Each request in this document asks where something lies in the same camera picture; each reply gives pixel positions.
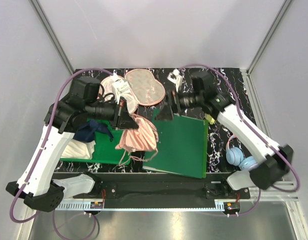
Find green ring binder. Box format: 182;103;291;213
143;115;208;179

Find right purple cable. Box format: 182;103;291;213
178;63;301;217

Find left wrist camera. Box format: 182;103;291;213
111;75;131;100

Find pink satin bra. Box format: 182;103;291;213
115;113;159;166

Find white cloth garment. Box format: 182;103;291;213
61;139;96;160

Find green plastic bin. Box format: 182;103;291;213
60;120;131;165

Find navy blue garment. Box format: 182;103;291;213
73;119;114;143

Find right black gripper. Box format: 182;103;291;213
154;88;203;121

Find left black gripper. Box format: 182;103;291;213
85;95;139;130

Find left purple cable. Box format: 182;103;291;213
10;68;114;240

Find pink mesh laundry bag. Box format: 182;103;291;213
99;68;165;114

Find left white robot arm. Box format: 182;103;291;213
6;76;138;213

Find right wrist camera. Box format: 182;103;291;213
167;68;183;92

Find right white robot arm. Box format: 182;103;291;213
156;69;294;198

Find yellow paper cup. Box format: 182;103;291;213
205;114;216;125

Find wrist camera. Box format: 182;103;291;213
111;75;131;100
167;68;183;92

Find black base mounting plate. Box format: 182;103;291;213
73;181;250;200

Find purple cable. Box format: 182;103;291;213
10;68;114;240
178;63;301;217

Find blue pink cat headphones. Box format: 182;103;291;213
226;135;258;171

